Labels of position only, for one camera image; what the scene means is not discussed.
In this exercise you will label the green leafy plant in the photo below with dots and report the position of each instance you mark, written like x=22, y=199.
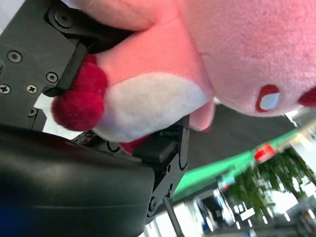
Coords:
x=271, y=182

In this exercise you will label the red sign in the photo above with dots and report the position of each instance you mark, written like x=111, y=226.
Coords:
x=264, y=152

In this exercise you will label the pink plush doll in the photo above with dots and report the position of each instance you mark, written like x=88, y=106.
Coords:
x=222, y=49

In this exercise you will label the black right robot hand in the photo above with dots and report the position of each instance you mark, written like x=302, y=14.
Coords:
x=61, y=187

